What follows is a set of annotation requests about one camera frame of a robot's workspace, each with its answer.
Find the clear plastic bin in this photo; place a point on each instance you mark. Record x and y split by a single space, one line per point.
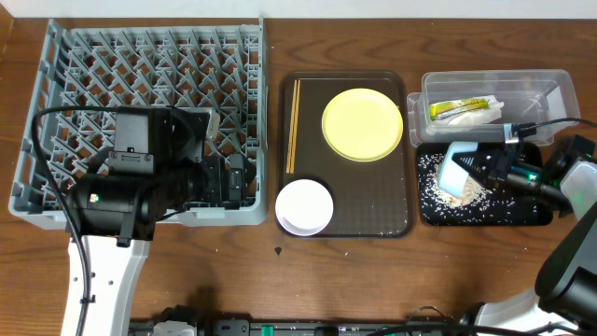
545 97

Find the black waste tray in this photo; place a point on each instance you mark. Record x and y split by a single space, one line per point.
528 211

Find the white bowl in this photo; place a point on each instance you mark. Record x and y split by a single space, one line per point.
304 207

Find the dark brown serving tray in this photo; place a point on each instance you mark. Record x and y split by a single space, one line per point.
371 199

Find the light blue bowl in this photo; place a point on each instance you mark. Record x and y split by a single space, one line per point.
452 177

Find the green orange snack wrapper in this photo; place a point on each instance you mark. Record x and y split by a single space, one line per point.
446 109

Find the white napkin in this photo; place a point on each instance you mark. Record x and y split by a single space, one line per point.
475 117

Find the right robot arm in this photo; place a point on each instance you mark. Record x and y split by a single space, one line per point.
563 300

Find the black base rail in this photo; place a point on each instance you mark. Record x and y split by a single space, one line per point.
183 320

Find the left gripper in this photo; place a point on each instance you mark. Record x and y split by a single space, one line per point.
235 176

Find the grey dishwasher rack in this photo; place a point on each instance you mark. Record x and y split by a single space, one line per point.
83 74

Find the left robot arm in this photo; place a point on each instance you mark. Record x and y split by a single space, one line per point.
154 171

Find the pile of rice waste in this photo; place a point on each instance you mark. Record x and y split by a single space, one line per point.
477 204

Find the yellow plate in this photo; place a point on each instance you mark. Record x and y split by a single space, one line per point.
362 125

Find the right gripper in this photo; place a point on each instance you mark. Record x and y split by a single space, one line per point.
496 165

